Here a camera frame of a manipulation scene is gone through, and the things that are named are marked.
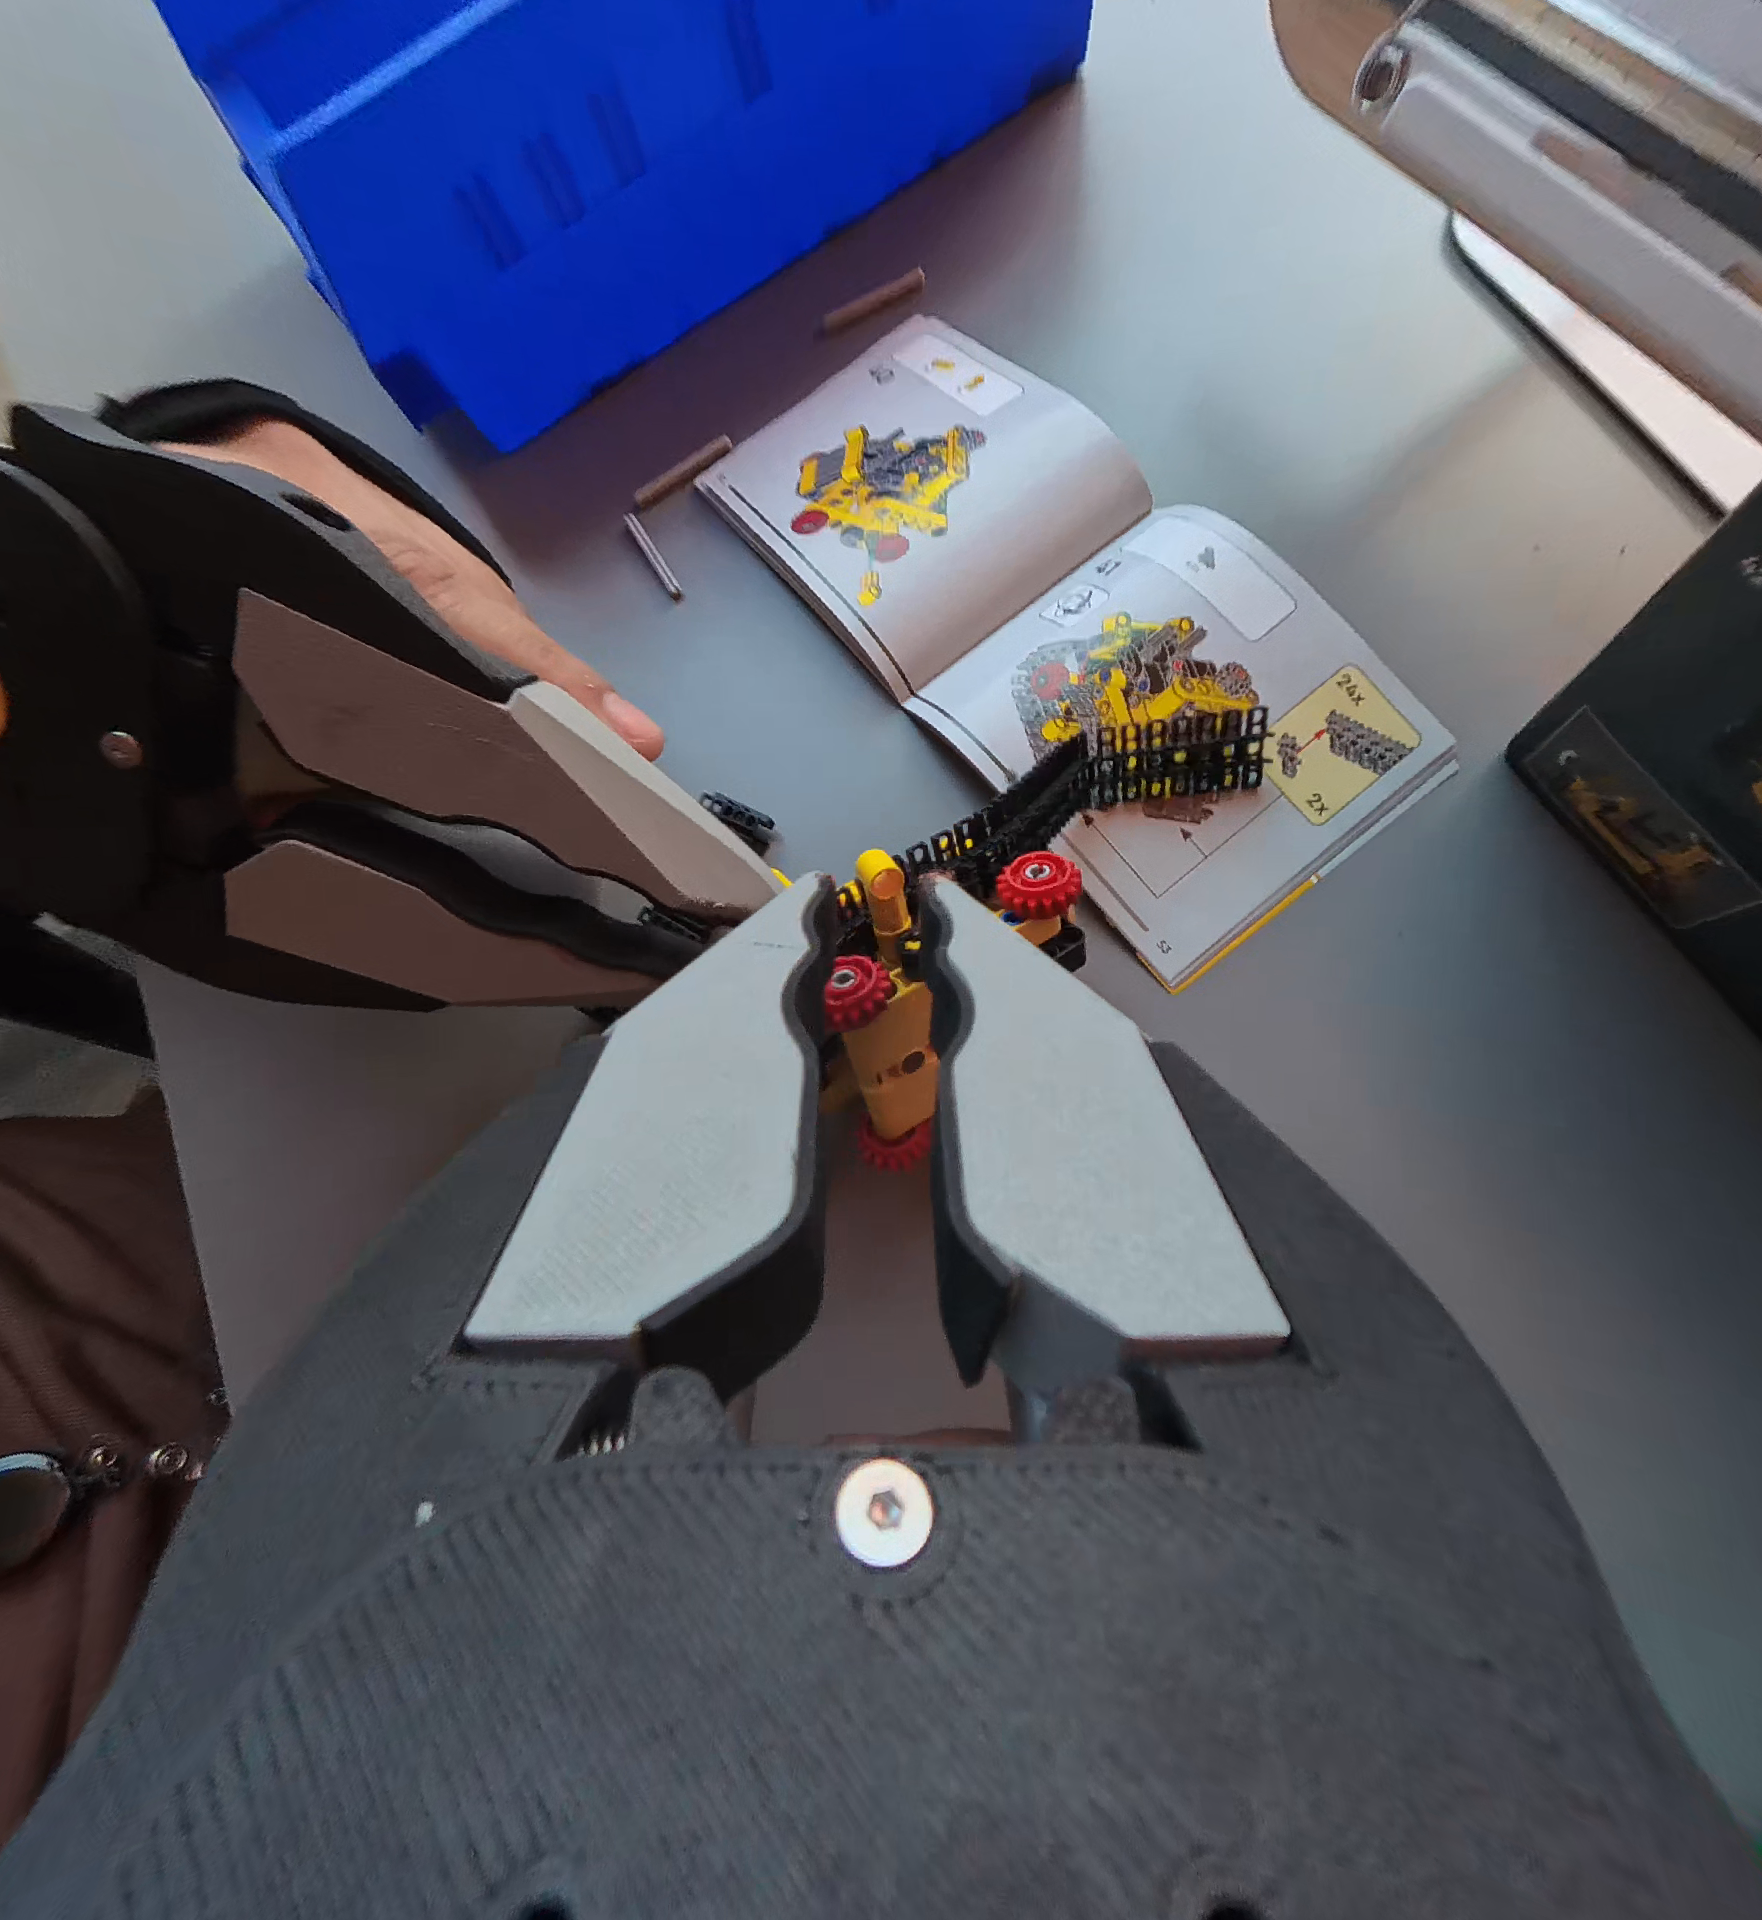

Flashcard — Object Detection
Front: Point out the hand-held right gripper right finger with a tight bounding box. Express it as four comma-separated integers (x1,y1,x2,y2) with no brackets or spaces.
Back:
924,877,1293,1390

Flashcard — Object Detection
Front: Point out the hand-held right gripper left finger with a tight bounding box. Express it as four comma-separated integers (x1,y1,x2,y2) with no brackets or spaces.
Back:
462,873,838,1399

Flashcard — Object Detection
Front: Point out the black lego set box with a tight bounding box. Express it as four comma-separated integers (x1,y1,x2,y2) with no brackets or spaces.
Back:
1506,397,1762,1130

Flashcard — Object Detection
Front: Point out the yellow lego bulldozer model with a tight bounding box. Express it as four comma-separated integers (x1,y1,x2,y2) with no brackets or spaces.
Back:
821,848,1092,1175

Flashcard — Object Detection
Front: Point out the white stand base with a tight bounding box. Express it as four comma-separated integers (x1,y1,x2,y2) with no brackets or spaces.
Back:
1447,209,1762,516

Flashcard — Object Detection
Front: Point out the person's left hand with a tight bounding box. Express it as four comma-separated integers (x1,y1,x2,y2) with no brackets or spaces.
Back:
168,420,667,762

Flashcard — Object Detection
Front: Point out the blue plastic bin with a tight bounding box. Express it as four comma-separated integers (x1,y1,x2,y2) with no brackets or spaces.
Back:
153,0,1096,456

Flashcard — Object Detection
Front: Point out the lego instruction booklet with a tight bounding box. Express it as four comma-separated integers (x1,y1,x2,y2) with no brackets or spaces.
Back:
694,312,1463,997

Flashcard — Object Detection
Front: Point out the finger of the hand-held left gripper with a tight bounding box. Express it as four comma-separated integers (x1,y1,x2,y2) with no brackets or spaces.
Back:
221,837,709,1013
227,588,789,922

